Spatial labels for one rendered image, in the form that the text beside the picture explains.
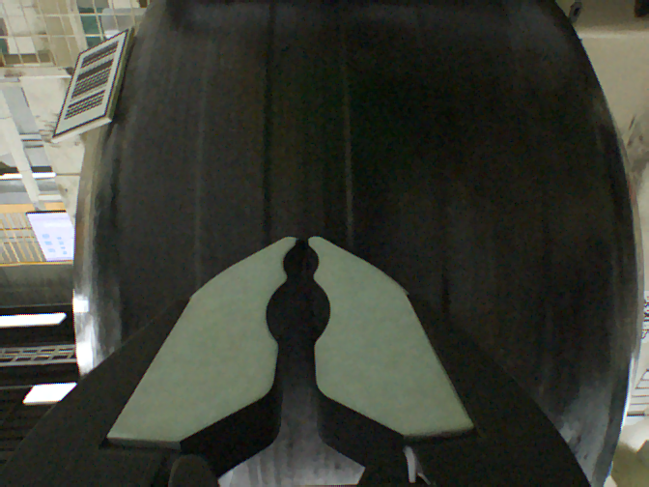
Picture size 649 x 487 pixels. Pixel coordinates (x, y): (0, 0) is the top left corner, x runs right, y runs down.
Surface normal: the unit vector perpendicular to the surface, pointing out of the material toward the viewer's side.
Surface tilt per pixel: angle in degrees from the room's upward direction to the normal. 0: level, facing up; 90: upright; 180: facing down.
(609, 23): 90
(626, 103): 90
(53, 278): 90
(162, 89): 134
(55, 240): 90
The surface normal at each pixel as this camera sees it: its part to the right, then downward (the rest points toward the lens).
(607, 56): -1.00, 0.02
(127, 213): -0.25, -0.13
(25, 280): 0.08, 0.48
